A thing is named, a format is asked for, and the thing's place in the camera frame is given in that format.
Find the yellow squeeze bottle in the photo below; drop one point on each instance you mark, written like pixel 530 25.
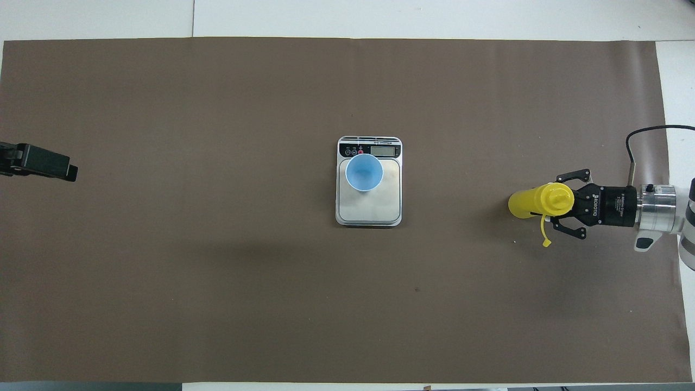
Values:
pixel 535 201

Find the light blue plastic cup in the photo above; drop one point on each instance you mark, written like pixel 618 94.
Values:
pixel 364 172

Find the brown paper table mat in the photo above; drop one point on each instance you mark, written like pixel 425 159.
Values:
pixel 347 304

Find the silver digital kitchen scale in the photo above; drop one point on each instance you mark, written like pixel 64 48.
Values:
pixel 369 209

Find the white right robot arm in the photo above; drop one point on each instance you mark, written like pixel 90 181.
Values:
pixel 659 209

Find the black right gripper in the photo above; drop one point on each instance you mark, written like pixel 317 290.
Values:
pixel 611 206

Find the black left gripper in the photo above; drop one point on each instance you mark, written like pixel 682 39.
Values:
pixel 8 158

